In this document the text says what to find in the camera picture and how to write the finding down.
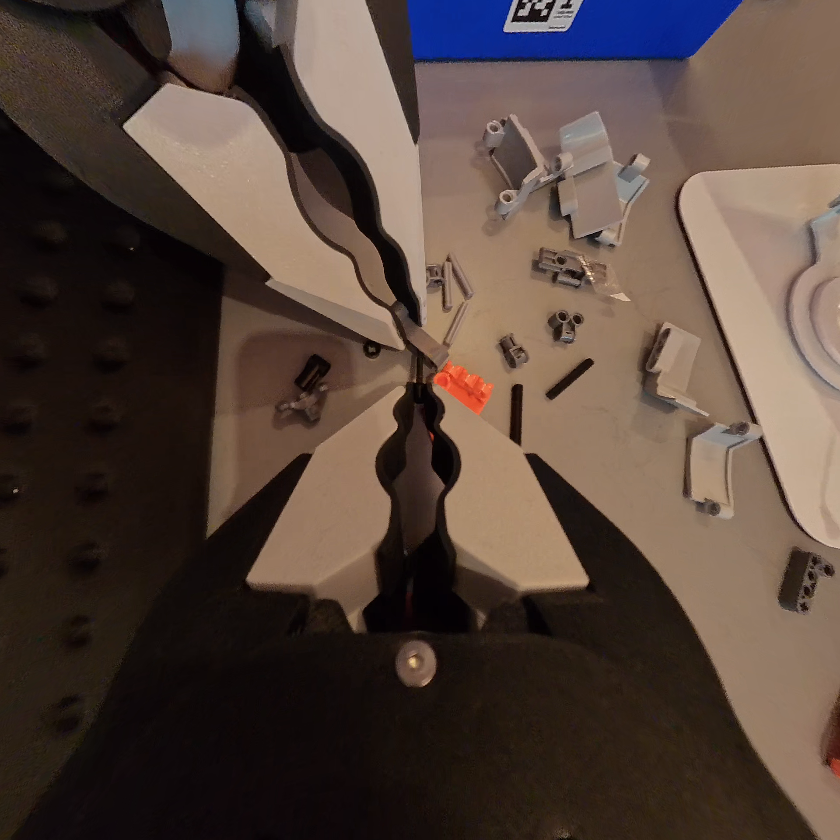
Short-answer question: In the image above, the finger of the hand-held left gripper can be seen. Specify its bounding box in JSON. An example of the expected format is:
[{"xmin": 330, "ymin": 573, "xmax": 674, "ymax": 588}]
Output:
[
  {"xmin": 269, "ymin": 0, "xmax": 429, "ymax": 329},
  {"xmin": 125, "ymin": 82, "xmax": 421, "ymax": 349}
]

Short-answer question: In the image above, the short black axle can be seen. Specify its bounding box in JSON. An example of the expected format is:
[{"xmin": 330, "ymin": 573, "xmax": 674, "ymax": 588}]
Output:
[{"xmin": 546, "ymin": 360, "xmax": 594, "ymax": 397}]

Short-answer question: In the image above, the grey axle connector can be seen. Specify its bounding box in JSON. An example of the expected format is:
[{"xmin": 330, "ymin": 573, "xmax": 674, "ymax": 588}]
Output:
[{"xmin": 535, "ymin": 247, "xmax": 585, "ymax": 283}]

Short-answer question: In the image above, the clear plastic piece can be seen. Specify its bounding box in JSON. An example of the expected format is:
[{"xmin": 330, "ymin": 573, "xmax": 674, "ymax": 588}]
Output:
[{"xmin": 584, "ymin": 256, "xmax": 626, "ymax": 300}]

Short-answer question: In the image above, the dark grey short beam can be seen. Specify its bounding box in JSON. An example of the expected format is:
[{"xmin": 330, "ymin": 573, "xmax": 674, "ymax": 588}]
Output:
[{"xmin": 780, "ymin": 549, "xmax": 834, "ymax": 613}]

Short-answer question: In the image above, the light grey bracket piece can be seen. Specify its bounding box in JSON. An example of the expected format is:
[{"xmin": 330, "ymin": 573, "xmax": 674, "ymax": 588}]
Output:
[
  {"xmin": 686, "ymin": 420, "xmax": 762, "ymax": 519},
  {"xmin": 644, "ymin": 322, "xmax": 710, "ymax": 414}
]

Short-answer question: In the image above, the white book stand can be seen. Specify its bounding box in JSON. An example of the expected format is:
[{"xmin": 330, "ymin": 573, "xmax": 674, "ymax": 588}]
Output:
[{"xmin": 679, "ymin": 164, "xmax": 840, "ymax": 550}]

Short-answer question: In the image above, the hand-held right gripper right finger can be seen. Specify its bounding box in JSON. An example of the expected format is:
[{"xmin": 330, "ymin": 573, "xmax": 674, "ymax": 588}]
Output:
[{"xmin": 423, "ymin": 392, "xmax": 588, "ymax": 611}]

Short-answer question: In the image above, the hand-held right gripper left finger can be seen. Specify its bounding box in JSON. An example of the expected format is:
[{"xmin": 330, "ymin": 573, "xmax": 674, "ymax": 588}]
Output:
[{"xmin": 247, "ymin": 388, "xmax": 421, "ymax": 618}]

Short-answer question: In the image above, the blue plastic bin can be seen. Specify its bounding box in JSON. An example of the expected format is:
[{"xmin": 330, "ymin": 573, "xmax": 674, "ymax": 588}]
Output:
[{"xmin": 410, "ymin": 0, "xmax": 742, "ymax": 63}]

